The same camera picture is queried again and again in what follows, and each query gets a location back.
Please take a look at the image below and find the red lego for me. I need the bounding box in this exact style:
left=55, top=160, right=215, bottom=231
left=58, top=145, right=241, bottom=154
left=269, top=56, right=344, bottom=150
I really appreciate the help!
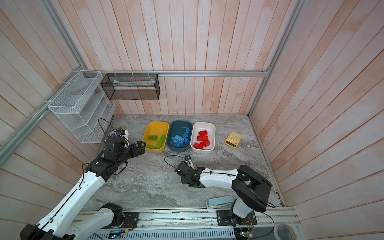
left=203, top=140, right=211, bottom=147
left=193, top=143, right=204, bottom=150
left=198, top=130, right=208, bottom=136
left=197, top=135, right=209, bottom=142

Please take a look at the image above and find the blue lego front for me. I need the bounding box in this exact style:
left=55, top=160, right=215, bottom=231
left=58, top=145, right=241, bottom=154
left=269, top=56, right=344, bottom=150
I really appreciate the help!
left=183, top=128, right=191, bottom=137

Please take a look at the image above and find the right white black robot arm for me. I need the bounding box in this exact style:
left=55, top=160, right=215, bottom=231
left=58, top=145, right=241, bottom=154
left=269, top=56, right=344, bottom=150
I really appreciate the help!
left=175, top=156, right=272, bottom=227

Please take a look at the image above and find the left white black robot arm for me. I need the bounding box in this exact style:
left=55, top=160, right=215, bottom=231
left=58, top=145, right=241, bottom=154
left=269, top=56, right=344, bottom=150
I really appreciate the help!
left=20, top=133, right=146, bottom=240

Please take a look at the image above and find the purple book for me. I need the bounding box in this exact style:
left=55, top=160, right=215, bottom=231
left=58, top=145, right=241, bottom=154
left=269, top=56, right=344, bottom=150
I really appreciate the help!
left=107, top=130, right=121, bottom=138

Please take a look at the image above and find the yellow rectangular tray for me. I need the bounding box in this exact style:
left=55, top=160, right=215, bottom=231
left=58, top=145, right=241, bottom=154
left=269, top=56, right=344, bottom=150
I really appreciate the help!
left=142, top=121, right=170, bottom=153

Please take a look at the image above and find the light blue stapler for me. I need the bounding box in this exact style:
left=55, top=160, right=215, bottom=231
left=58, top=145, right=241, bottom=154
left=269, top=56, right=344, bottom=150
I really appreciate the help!
left=206, top=196, right=236, bottom=208

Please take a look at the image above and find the white rectangular tray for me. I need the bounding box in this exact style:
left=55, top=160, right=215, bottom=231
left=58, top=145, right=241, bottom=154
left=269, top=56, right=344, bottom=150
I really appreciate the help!
left=190, top=122, right=216, bottom=154

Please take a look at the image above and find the dark teal rectangular tray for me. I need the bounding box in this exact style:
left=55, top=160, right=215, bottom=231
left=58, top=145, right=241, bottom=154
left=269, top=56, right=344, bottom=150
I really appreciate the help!
left=166, top=120, right=193, bottom=152

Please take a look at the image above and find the yellow calculator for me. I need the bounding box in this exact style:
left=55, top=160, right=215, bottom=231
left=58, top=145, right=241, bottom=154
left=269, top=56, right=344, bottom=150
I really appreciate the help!
left=225, top=132, right=243, bottom=149

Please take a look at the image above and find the black mesh basket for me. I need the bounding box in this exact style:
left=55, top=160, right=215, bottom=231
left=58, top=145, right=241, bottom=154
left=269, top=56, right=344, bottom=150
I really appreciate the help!
left=101, top=73, right=161, bottom=101

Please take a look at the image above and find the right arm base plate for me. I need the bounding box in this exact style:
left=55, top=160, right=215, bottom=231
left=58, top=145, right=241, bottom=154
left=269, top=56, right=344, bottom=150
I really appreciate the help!
left=216, top=210, right=257, bottom=227

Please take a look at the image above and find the white wire mesh shelf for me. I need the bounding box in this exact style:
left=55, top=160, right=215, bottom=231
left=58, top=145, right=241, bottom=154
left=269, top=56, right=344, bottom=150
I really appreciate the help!
left=49, top=71, right=116, bottom=144

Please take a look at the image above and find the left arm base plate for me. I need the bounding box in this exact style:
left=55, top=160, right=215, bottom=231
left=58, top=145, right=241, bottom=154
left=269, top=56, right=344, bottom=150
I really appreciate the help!
left=103, top=212, right=140, bottom=229

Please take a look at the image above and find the aluminium back frame bar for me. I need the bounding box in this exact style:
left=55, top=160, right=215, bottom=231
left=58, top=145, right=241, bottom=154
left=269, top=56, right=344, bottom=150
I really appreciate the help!
left=100, top=70, right=269, bottom=77

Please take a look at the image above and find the aluminium front rail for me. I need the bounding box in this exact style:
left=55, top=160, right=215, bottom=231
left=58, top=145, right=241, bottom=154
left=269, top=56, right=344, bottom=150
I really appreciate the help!
left=65, top=207, right=301, bottom=235

